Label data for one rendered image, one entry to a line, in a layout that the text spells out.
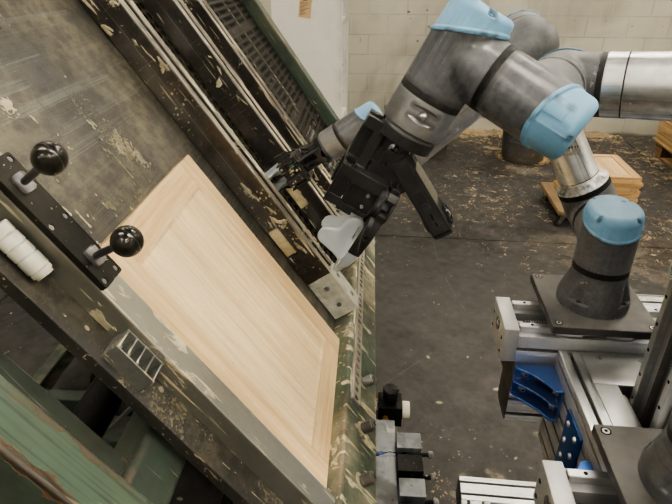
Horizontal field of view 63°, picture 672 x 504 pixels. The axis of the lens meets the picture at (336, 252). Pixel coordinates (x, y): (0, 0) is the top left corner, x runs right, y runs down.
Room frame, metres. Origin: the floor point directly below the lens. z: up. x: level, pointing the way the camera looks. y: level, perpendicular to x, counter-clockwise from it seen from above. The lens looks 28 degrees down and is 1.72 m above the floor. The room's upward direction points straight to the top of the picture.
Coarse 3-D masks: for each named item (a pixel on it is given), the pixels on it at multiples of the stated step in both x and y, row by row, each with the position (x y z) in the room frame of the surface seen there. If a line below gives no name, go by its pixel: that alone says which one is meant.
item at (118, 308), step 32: (0, 192) 0.60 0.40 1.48; (32, 224) 0.60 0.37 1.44; (64, 256) 0.60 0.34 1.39; (64, 288) 0.60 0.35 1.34; (96, 288) 0.60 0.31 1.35; (128, 288) 0.64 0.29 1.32; (96, 320) 0.60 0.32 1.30; (128, 320) 0.60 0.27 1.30; (160, 320) 0.64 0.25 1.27; (160, 352) 0.59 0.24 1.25; (192, 352) 0.64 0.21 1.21; (192, 384) 0.59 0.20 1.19; (224, 384) 0.64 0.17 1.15; (224, 416) 0.59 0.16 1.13; (256, 448) 0.59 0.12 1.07; (288, 480) 0.59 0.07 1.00
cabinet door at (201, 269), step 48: (192, 192) 1.01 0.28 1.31; (144, 240) 0.78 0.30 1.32; (192, 240) 0.89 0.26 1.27; (240, 240) 1.04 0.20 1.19; (144, 288) 0.69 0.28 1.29; (192, 288) 0.79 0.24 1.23; (240, 288) 0.91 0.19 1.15; (288, 288) 1.06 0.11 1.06; (192, 336) 0.69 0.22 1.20; (240, 336) 0.79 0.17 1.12; (288, 336) 0.92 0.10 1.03; (336, 336) 1.09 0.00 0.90; (240, 384) 0.69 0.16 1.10; (288, 384) 0.80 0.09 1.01; (288, 432) 0.69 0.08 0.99
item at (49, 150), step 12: (36, 144) 0.57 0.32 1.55; (48, 144) 0.57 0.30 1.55; (60, 144) 0.58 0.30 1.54; (36, 156) 0.56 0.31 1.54; (48, 156) 0.56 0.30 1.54; (60, 156) 0.56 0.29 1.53; (36, 168) 0.56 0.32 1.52; (48, 168) 0.56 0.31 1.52; (60, 168) 0.56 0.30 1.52; (12, 180) 0.62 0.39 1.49; (24, 180) 0.61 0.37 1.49; (24, 192) 0.62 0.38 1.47
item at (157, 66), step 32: (96, 0) 1.21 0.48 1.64; (128, 0) 1.25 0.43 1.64; (128, 32) 1.21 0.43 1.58; (160, 64) 1.20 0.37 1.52; (160, 96) 1.20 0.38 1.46; (192, 96) 1.20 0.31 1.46; (192, 128) 1.20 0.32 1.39; (224, 128) 1.24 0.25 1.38; (224, 160) 1.20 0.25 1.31; (256, 192) 1.19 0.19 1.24; (288, 224) 1.19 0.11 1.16; (320, 256) 1.20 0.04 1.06; (320, 288) 1.18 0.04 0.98; (352, 288) 1.23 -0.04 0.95
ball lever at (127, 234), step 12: (120, 228) 0.56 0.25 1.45; (132, 228) 0.57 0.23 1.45; (120, 240) 0.55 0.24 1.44; (132, 240) 0.56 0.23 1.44; (84, 252) 0.62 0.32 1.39; (96, 252) 0.61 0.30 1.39; (108, 252) 0.59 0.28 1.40; (120, 252) 0.55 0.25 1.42; (132, 252) 0.55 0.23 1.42; (96, 264) 0.61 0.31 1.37
